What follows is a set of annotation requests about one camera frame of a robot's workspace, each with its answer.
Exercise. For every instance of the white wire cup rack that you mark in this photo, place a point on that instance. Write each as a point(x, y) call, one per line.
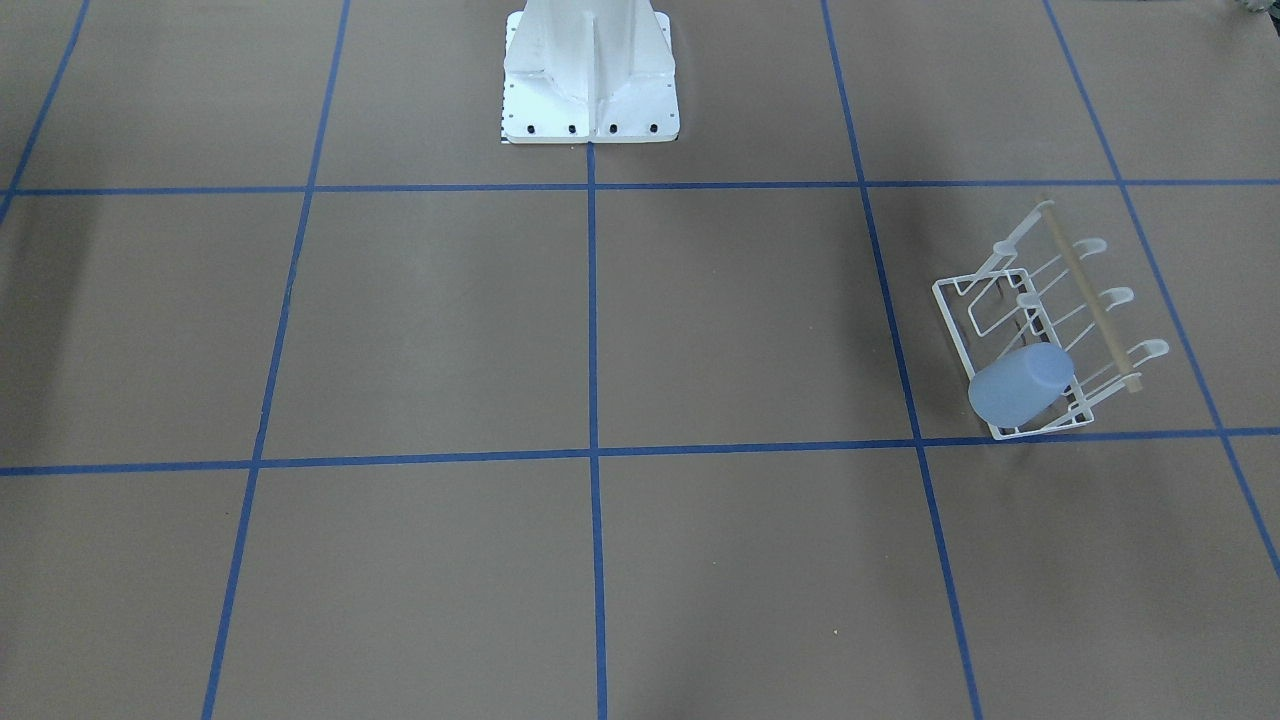
point(1039, 283)

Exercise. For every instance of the light blue plastic cup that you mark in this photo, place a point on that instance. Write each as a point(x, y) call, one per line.
point(1020, 385)

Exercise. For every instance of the white camera mast base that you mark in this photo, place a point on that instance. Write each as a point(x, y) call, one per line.
point(589, 72)

